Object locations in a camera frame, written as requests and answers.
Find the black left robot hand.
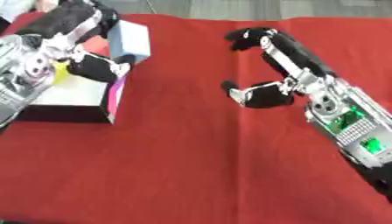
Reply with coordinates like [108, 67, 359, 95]
[13, 0, 135, 83]

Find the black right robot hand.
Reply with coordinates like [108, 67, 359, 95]
[219, 26, 340, 109]

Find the black box with white inside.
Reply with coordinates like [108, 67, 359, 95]
[13, 19, 153, 125]

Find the yellow block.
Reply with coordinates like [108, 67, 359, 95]
[50, 60, 73, 86]

